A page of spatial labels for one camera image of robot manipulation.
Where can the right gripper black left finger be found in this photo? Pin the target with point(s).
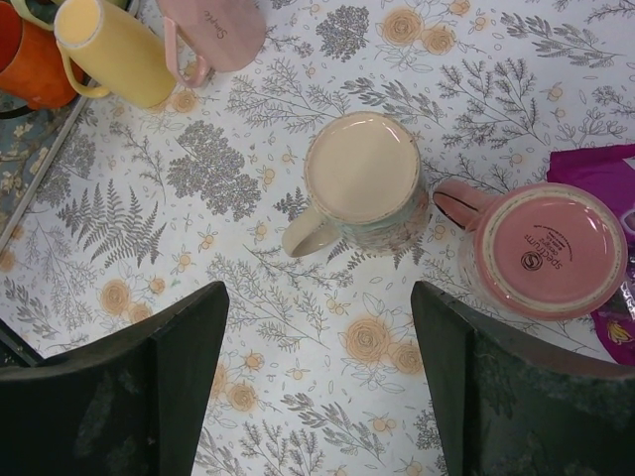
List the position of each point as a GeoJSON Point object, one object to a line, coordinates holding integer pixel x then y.
{"type": "Point", "coordinates": [130, 403]}

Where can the purple candy bag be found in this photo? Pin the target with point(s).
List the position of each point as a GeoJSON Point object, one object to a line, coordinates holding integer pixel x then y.
{"type": "Point", "coordinates": [608, 174]}

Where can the pink floral mug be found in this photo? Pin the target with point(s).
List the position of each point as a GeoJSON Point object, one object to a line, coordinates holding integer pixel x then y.
{"type": "Point", "coordinates": [547, 251]}

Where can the light pink ribbed mug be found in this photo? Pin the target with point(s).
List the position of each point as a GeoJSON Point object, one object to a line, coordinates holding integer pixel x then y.
{"type": "Point", "coordinates": [225, 36]}

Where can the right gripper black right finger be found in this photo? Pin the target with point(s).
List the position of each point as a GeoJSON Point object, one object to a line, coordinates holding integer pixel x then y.
{"type": "Point", "coordinates": [509, 403]}

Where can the green floral tray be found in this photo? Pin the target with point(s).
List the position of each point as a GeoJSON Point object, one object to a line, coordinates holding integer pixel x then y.
{"type": "Point", "coordinates": [30, 141]}

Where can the yellow mug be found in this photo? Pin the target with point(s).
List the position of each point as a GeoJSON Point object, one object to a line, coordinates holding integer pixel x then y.
{"type": "Point", "coordinates": [106, 50]}

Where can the orange mug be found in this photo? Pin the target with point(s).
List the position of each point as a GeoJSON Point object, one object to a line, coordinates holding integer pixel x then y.
{"type": "Point", "coordinates": [31, 64]}

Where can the cream floral mug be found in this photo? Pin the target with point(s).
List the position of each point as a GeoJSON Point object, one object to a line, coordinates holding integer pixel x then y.
{"type": "Point", "coordinates": [365, 185]}

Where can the light green faceted mug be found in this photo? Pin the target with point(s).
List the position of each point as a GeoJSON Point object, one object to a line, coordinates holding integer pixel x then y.
{"type": "Point", "coordinates": [38, 12]}

